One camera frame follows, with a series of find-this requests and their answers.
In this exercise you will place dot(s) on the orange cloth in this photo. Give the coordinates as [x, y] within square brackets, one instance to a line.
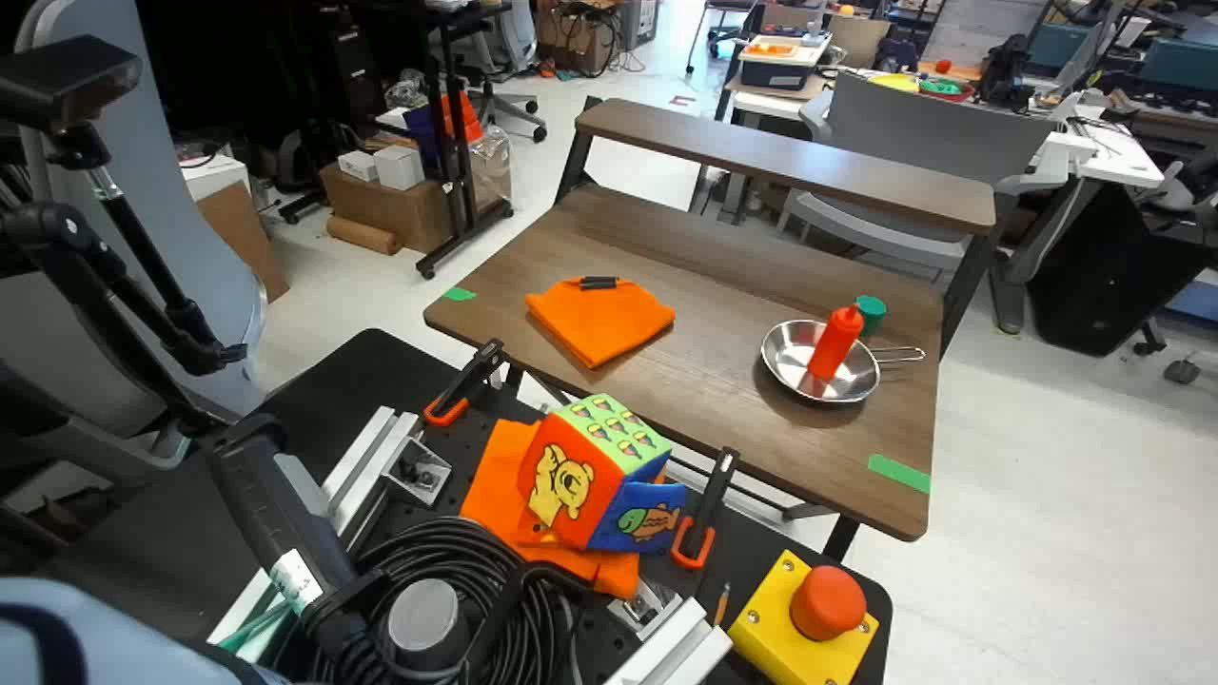
[595, 329]
[496, 487]

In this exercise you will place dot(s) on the orange cloth under cube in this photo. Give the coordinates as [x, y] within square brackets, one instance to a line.
[496, 487]

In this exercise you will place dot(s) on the raised wooden desk shelf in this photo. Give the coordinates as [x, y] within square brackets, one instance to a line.
[785, 158]

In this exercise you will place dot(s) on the small black tag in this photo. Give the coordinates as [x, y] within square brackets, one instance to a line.
[599, 283]

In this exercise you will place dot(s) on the colourful soft toy cube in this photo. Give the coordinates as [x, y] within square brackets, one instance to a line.
[591, 477]

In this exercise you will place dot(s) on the orange black clamp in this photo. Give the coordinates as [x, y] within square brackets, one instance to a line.
[465, 382]
[706, 506]

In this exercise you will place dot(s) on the small green tape piece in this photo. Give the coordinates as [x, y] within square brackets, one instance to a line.
[458, 293]

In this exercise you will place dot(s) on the silver steel pan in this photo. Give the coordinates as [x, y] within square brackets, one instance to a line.
[790, 355]

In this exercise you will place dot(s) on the orange plastic bottle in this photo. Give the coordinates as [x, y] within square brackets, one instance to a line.
[836, 349]

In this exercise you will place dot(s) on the black floor stand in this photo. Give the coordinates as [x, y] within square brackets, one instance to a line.
[451, 152]

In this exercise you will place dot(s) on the large cardboard box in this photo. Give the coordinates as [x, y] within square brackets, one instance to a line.
[394, 210]

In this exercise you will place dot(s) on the green plastic cup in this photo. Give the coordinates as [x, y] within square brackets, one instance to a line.
[874, 312]

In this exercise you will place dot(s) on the black mounting board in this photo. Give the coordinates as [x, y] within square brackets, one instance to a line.
[344, 382]

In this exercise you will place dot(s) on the white box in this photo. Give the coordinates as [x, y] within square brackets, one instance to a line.
[385, 165]

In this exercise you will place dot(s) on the black office chair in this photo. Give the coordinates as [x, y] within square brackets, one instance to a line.
[507, 79]

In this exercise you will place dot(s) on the long green tape strip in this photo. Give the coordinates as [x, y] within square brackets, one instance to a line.
[900, 472]

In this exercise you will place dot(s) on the yellow box red button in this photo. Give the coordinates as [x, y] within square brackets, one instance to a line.
[799, 634]

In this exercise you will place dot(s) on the grey chair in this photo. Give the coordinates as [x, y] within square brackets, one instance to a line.
[926, 137]

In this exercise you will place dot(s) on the cardboard box beside partition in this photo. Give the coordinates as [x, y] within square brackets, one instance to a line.
[239, 231]

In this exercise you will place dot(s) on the black bin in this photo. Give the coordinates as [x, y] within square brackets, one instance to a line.
[1106, 273]

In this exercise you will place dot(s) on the black tripod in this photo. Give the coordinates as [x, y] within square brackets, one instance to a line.
[76, 262]

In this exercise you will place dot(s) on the aluminium profile rail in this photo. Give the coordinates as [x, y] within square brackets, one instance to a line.
[368, 461]
[670, 650]

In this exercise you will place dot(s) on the black camera on tripod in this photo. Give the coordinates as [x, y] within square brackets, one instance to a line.
[62, 79]

